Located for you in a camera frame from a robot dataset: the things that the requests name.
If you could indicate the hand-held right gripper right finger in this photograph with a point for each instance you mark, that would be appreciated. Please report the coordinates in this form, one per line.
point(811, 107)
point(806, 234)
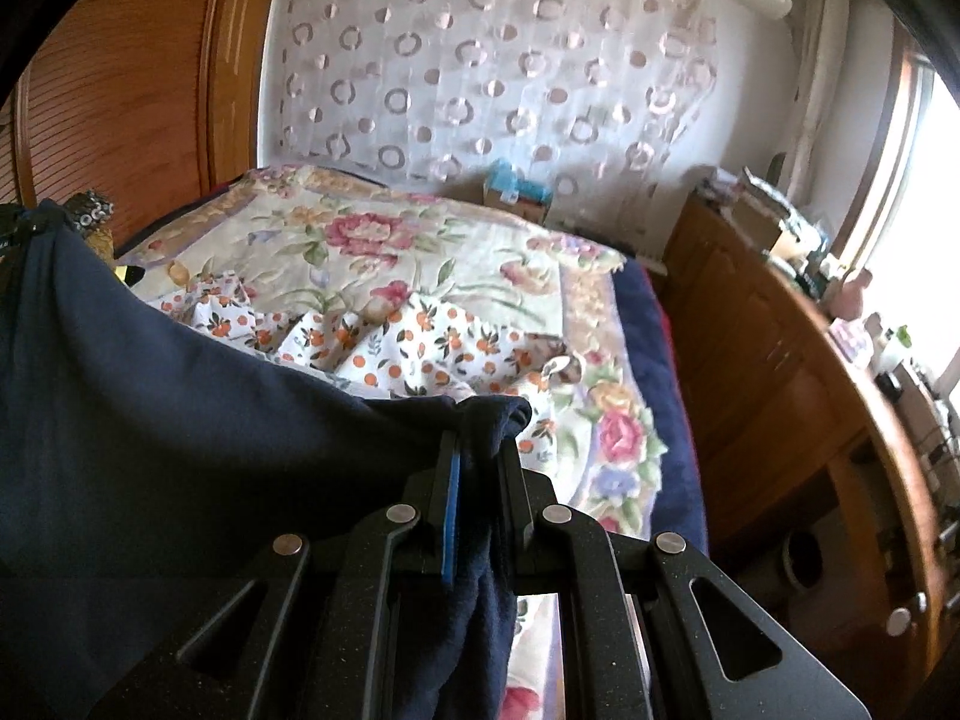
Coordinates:
point(517, 510)

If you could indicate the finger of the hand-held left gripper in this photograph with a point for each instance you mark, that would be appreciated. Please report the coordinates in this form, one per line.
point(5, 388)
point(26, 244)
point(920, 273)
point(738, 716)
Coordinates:
point(11, 232)

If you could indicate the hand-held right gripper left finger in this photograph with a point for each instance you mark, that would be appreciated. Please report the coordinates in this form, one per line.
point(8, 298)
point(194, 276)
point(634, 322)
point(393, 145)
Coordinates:
point(450, 517)

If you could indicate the navy printed t-shirt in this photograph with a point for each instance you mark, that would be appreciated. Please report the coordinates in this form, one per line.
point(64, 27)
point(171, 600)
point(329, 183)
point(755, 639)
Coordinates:
point(187, 427)

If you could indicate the dark circle-patterned cloth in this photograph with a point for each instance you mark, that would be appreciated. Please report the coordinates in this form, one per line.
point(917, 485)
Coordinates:
point(90, 211)

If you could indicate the yellow plush toy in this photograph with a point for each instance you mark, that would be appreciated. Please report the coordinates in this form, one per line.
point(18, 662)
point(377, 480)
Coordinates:
point(101, 244)

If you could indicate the white orange-print sheet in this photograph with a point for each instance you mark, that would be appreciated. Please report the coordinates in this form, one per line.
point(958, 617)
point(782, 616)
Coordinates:
point(450, 345)

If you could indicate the navy blanket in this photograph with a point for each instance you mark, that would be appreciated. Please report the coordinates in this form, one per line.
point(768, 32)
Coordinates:
point(667, 390)

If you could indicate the wooden louvered wardrobe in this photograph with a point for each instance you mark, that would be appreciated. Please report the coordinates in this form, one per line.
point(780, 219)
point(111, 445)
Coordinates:
point(150, 90)

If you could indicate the long wooden cabinet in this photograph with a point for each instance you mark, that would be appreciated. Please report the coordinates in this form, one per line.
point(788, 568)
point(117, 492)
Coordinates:
point(750, 360)

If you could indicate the dark round container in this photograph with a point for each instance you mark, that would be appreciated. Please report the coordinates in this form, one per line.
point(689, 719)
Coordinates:
point(802, 559)

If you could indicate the floral quilt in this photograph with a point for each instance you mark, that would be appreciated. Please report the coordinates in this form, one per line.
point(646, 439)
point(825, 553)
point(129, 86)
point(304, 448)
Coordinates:
point(360, 240)

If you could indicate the small cardboard box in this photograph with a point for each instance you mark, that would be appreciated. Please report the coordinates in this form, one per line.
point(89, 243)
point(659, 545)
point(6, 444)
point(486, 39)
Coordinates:
point(506, 202)

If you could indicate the brown cardboard box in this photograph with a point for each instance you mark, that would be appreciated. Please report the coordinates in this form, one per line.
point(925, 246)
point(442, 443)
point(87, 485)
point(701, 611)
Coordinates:
point(757, 221)

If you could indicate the white green-capped bottle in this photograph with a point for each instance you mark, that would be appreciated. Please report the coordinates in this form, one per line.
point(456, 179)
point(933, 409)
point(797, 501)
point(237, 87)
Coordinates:
point(896, 349)

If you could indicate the pile of papers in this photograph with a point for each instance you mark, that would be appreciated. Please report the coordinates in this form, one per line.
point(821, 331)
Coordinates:
point(769, 184)

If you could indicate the sheer circle-patterned curtain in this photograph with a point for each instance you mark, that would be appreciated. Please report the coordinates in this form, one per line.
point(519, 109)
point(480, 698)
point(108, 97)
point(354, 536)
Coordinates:
point(487, 75)

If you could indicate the window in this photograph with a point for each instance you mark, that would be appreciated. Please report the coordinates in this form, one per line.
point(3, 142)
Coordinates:
point(922, 240)

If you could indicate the white tied window curtain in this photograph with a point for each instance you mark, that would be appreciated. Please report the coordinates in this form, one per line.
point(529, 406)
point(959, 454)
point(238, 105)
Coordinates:
point(817, 75)

